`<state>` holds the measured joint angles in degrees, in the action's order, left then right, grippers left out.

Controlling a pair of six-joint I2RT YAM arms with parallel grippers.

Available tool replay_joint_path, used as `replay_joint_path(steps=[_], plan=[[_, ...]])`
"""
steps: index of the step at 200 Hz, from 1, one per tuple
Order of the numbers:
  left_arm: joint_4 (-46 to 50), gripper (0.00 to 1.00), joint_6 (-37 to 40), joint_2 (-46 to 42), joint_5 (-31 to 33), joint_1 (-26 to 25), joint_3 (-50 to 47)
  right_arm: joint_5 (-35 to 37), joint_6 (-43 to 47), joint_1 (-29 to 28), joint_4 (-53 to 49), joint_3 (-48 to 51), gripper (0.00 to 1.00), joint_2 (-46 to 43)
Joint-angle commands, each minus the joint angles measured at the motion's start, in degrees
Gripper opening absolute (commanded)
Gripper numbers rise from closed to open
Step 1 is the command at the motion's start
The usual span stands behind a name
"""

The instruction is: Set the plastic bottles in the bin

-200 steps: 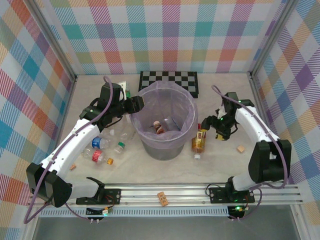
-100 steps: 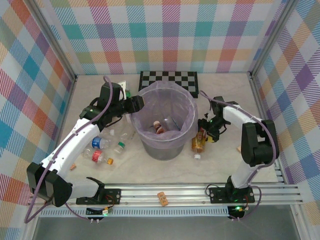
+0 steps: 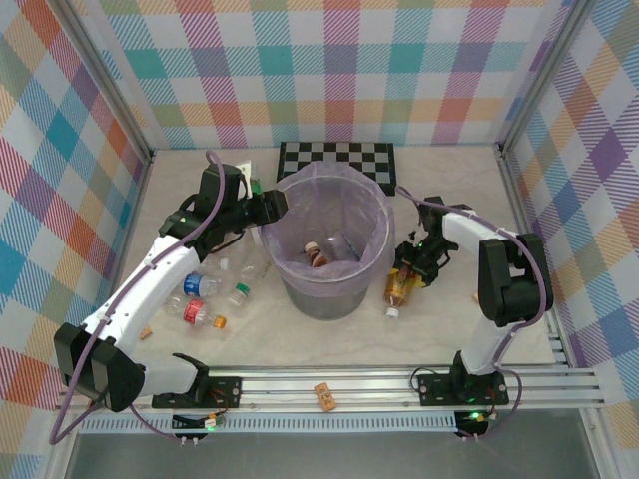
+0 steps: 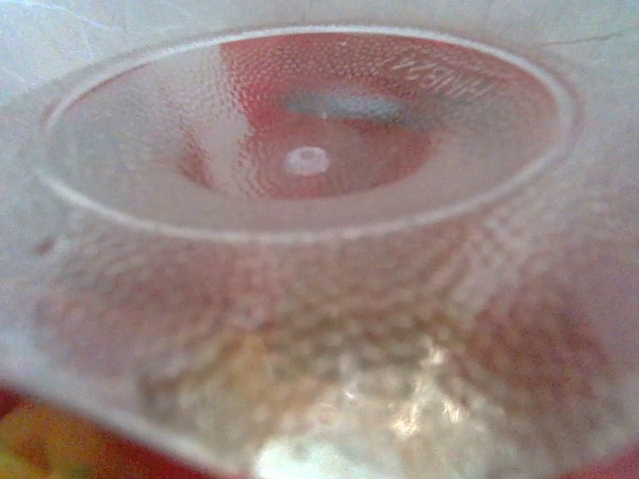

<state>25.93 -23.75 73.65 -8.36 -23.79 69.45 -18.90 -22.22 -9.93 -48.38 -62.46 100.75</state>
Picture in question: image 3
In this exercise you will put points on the amber tea bottle white cap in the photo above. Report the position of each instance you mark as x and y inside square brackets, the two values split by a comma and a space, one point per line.
[399, 294]

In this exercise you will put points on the clear bottle white cap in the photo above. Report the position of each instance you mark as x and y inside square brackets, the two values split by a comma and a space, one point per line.
[224, 263]

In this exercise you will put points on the grey round waste bin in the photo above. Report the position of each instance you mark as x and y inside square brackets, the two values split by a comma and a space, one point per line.
[324, 304]

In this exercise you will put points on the grey bin with liner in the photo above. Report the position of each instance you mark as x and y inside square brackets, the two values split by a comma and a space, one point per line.
[304, 199]

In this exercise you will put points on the clear crushed plastic bottle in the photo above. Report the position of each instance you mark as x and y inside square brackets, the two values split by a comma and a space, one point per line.
[249, 272]

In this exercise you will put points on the clear bottle blue label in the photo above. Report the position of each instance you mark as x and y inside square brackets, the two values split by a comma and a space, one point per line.
[195, 285]

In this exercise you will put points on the clear bottle red label orange cap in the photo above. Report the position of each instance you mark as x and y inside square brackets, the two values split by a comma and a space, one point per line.
[194, 312]

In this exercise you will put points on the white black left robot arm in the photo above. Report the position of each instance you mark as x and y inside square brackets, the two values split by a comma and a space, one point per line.
[150, 269]

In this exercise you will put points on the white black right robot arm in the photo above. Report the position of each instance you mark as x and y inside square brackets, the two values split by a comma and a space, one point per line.
[514, 289]

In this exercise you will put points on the brown bottle white cap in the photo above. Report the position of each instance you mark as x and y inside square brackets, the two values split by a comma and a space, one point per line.
[316, 255]

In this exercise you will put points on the black white checkerboard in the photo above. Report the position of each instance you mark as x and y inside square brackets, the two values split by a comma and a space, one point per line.
[339, 152]

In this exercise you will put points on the yellow power connector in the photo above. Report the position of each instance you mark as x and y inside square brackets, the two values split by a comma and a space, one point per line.
[212, 423]
[476, 418]

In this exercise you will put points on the wooden tag with print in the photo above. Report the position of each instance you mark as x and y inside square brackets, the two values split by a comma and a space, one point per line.
[324, 396]

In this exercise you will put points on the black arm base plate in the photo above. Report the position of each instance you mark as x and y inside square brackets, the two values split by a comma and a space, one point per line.
[434, 389]
[224, 391]

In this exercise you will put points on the aluminium rail base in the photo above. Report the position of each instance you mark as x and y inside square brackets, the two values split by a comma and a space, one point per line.
[299, 386]

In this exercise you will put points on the aluminium frame post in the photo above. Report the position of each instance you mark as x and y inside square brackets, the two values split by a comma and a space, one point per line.
[105, 80]
[546, 75]

